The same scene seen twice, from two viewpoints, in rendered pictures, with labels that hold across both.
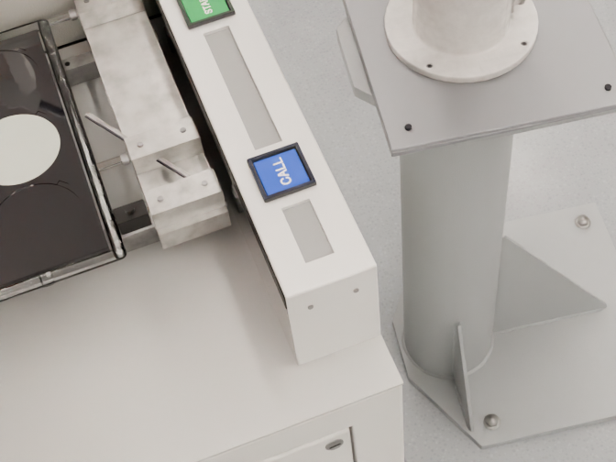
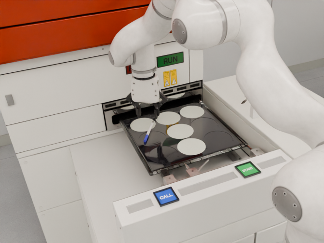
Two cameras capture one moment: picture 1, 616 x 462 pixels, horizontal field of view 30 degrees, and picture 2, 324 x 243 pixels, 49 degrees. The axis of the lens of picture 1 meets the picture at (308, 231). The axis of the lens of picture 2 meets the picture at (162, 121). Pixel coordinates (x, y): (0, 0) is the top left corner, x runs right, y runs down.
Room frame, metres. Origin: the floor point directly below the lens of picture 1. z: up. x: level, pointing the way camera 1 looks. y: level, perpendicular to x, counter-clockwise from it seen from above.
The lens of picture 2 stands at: (0.63, -0.68, 1.65)
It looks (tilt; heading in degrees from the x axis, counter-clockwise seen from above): 32 degrees down; 84
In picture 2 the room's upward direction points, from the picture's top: 4 degrees counter-clockwise
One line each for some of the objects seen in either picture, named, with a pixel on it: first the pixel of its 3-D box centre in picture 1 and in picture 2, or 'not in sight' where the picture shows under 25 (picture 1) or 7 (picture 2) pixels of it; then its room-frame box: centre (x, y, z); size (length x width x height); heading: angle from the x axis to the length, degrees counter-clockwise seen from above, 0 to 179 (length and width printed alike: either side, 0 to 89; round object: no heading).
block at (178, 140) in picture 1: (163, 145); (195, 179); (0.82, 0.15, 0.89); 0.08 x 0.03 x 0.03; 104
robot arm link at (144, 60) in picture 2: not in sight; (140, 47); (0.70, 0.44, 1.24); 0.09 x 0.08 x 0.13; 22
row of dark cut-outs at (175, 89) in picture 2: not in sight; (154, 94); (0.75, 0.62, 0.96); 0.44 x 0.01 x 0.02; 14
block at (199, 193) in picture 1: (184, 198); (172, 186); (0.74, 0.13, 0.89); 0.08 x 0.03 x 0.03; 104
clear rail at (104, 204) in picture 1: (78, 129); (200, 158); (0.86, 0.24, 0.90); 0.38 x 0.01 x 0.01; 14
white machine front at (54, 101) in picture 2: not in sight; (110, 89); (0.57, 0.59, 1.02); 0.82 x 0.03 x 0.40; 14
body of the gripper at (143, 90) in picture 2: not in sight; (145, 86); (0.70, 0.44, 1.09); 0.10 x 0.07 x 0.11; 160
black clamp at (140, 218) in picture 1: (132, 215); (165, 174); (0.73, 0.18, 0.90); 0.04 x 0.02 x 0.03; 104
